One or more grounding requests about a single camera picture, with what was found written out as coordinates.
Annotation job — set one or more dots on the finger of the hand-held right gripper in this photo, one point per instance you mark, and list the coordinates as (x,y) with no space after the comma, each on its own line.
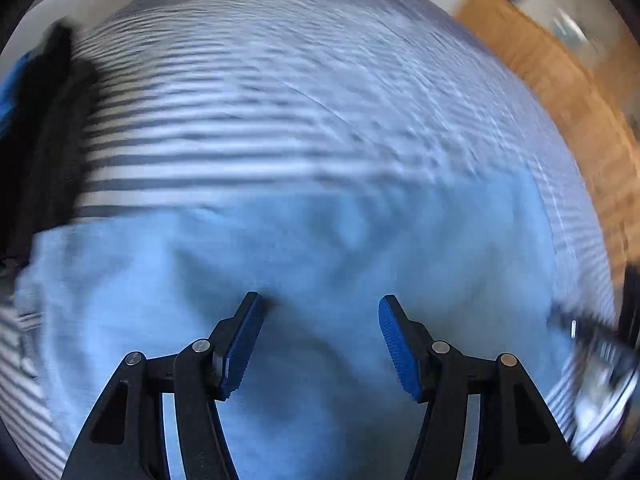
(590,335)

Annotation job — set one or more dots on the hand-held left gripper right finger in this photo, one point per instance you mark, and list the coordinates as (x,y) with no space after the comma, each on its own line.
(400,350)

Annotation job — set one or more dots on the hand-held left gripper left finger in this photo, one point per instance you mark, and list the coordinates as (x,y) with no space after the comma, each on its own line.
(240,350)

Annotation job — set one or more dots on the light blue jeans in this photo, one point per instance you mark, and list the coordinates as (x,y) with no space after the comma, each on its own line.
(310,260)

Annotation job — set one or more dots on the blue white striped quilt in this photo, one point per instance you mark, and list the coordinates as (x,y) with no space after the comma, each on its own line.
(300,100)

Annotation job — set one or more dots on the dark grey folded garment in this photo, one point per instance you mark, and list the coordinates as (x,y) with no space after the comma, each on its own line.
(50,135)

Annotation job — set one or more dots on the blue ribbed garment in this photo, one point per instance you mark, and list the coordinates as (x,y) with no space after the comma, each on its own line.
(12,95)

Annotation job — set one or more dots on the wooden slatted bed rail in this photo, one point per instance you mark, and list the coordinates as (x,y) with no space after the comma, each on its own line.
(560,90)

